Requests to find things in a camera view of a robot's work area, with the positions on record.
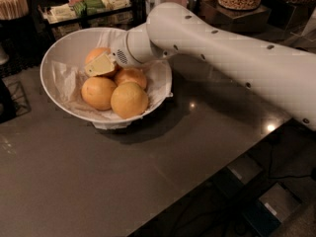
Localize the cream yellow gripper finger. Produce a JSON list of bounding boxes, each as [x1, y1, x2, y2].
[[84, 52, 118, 77]]

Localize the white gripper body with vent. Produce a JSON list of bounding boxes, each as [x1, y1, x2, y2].
[[110, 30, 140, 67]]

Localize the orange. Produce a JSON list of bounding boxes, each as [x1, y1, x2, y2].
[[85, 47, 119, 77], [81, 77, 117, 111], [114, 67, 147, 89], [111, 82, 149, 119]]

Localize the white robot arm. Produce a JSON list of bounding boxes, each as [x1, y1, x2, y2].
[[109, 2, 316, 131]]

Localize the white bowl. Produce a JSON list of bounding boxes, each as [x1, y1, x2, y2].
[[39, 27, 173, 130]]

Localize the orange at bowl front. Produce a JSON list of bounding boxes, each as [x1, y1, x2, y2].
[[111, 82, 149, 119]]

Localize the white paper liner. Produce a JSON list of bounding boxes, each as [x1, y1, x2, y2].
[[51, 28, 174, 130]]

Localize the black tray of tea bags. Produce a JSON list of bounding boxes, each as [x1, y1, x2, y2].
[[38, 0, 134, 28]]

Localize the wooden stirrer sticks holder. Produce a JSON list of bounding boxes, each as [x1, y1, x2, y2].
[[0, 0, 29, 21]]

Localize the brown metal stand box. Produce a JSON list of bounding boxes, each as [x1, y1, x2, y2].
[[198, 0, 271, 33]]

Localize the upper floor box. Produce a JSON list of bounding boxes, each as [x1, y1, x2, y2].
[[212, 155, 263, 198]]

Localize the floor box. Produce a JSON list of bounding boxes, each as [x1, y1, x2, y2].
[[212, 155, 263, 198], [242, 183, 301, 237]]

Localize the lower floor box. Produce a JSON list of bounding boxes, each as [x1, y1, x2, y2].
[[242, 183, 301, 237]]

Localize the black wire rack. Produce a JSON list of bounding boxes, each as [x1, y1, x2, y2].
[[0, 79, 32, 123]]

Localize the black floor cables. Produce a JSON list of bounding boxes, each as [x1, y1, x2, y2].
[[167, 138, 316, 237]]

